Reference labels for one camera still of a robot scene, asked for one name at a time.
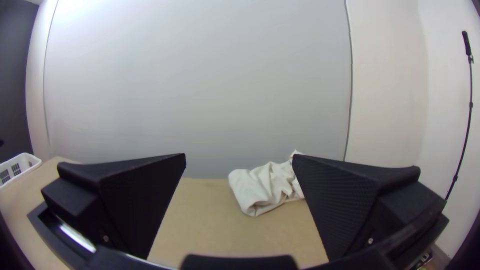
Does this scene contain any white laundry basket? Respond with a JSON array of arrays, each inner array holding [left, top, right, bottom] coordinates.
[[0, 152, 43, 188]]

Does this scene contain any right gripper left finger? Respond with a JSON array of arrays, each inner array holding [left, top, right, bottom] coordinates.
[[40, 152, 187, 260]]

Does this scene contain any white t-shirt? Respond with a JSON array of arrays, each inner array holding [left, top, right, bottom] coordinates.
[[227, 149, 307, 218]]

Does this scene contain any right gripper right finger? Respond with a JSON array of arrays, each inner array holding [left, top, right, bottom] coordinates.
[[290, 154, 448, 262]]

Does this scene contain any black tripod stand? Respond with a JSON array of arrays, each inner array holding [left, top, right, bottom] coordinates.
[[445, 30, 475, 201]]

